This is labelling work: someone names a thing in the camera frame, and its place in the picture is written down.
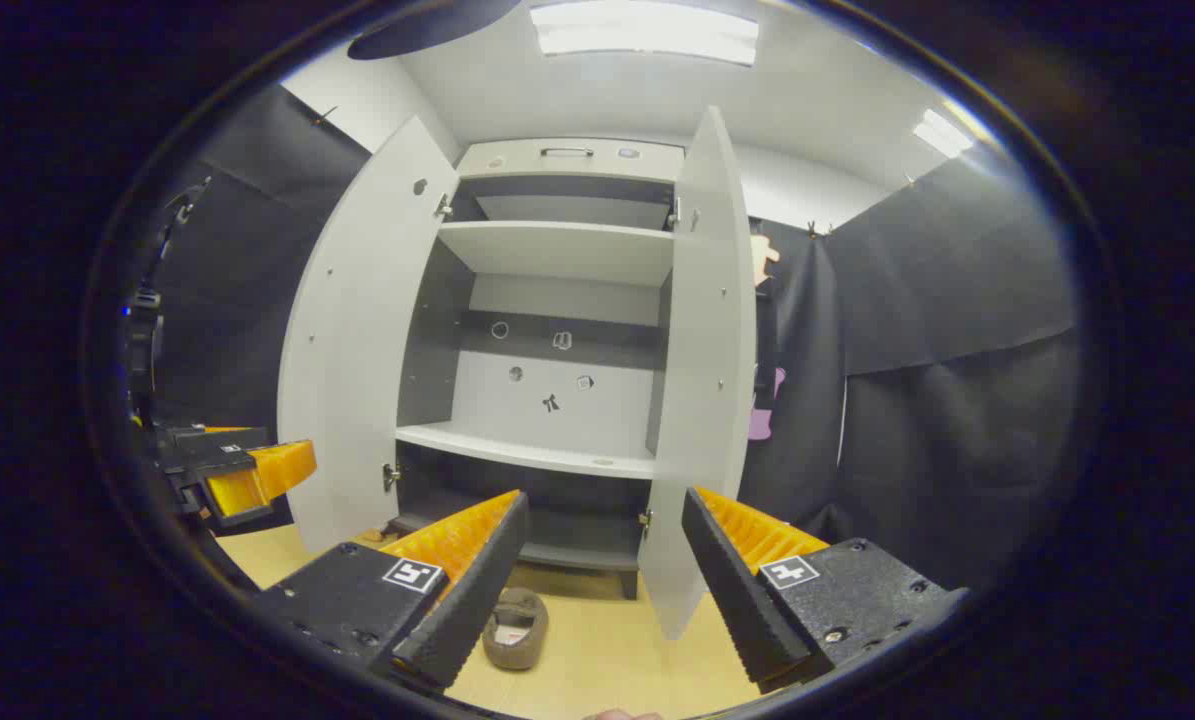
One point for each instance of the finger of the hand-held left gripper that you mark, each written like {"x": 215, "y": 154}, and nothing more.
{"x": 247, "y": 478}

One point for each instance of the brown fuzzy shoe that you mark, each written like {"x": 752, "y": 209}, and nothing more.
{"x": 502, "y": 645}

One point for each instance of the large ceiling light panel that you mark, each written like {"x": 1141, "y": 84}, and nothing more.
{"x": 647, "y": 30}

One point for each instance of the black backdrop cloth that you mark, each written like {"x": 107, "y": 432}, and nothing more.
{"x": 957, "y": 400}

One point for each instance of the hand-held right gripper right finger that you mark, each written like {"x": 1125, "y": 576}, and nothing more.
{"x": 737, "y": 600}

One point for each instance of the grey shoe cabinet door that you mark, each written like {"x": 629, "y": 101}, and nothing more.
{"x": 357, "y": 350}
{"x": 702, "y": 400}

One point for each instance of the small ceiling light panel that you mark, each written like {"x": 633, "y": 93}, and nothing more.
{"x": 942, "y": 133}

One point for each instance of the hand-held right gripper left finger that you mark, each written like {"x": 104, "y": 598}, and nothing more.
{"x": 467, "y": 610}

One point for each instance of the grey shoe cabinet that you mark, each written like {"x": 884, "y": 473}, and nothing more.
{"x": 557, "y": 250}

